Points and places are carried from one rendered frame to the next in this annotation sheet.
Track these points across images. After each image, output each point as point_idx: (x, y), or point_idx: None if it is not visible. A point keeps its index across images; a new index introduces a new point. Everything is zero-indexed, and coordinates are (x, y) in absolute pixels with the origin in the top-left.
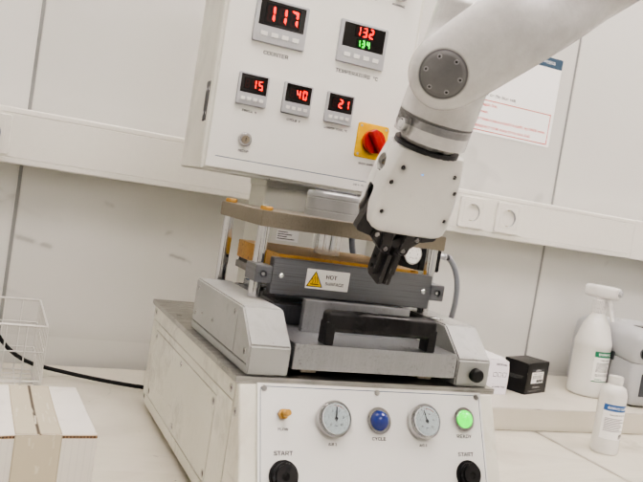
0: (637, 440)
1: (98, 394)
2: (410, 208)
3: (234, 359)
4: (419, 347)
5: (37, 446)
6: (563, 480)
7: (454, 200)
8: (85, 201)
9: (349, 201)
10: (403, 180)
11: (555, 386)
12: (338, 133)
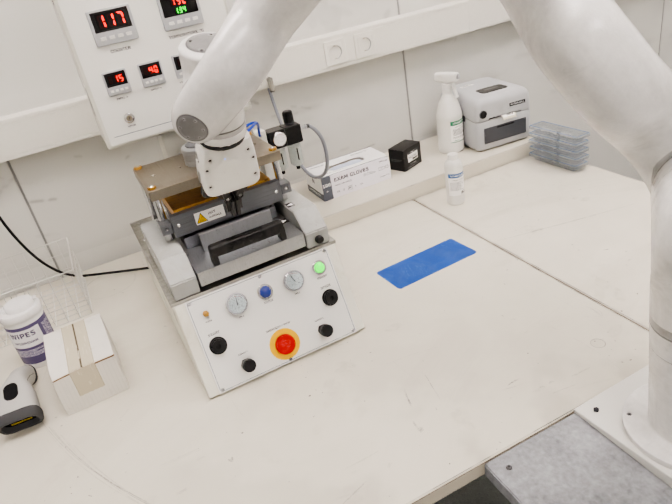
0: (485, 178)
1: (127, 283)
2: (228, 178)
3: (169, 289)
4: (278, 237)
5: (84, 372)
6: (418, 245)
7: (255, 159)
8: (61, 161)
9: None
10: (214, 167)
11: (432, 150)
12: None
